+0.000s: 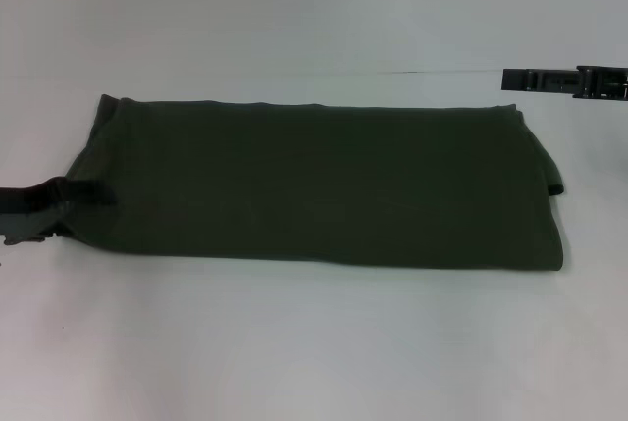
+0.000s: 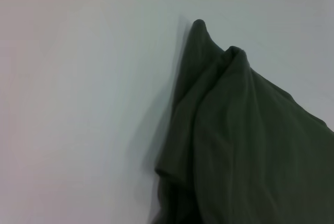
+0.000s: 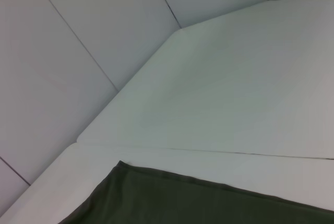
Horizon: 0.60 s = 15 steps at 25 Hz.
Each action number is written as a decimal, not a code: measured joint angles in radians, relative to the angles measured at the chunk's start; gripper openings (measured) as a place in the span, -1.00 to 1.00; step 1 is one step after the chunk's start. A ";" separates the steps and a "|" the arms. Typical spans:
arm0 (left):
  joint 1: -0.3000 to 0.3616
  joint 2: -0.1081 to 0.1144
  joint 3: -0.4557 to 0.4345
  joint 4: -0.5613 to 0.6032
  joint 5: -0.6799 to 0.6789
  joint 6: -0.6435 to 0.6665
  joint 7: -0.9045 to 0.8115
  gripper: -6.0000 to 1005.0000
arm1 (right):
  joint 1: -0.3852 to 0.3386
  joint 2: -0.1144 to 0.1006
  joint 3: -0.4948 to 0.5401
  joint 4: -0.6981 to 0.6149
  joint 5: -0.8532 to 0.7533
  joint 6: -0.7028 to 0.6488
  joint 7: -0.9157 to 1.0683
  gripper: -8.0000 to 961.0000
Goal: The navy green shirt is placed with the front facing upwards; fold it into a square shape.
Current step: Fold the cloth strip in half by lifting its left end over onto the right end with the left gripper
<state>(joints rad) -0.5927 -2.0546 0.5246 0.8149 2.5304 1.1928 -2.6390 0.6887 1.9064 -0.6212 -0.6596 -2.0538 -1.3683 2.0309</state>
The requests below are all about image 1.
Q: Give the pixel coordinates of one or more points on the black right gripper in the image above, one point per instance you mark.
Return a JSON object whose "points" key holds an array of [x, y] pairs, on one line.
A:
{"points": [[603, 82]]}

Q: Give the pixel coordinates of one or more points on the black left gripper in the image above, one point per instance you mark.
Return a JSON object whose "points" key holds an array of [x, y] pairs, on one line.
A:
{"points": [[24, 212]]}

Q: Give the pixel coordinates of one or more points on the dark green printed t-shirt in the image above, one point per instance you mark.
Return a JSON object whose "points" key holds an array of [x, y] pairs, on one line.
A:
{"points": [[314, 180]]}

